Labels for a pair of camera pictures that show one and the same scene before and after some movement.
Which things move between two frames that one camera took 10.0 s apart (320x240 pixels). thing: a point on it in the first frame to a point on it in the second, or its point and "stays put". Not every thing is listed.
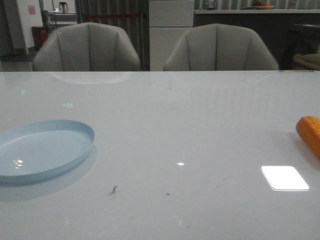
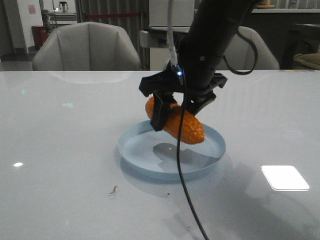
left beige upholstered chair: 86,47 stays put
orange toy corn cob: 308,127 to 192,131
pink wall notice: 32,9 stays put
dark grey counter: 272,27 stays put
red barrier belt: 114,15 stays put
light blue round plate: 38,149 to 154,154
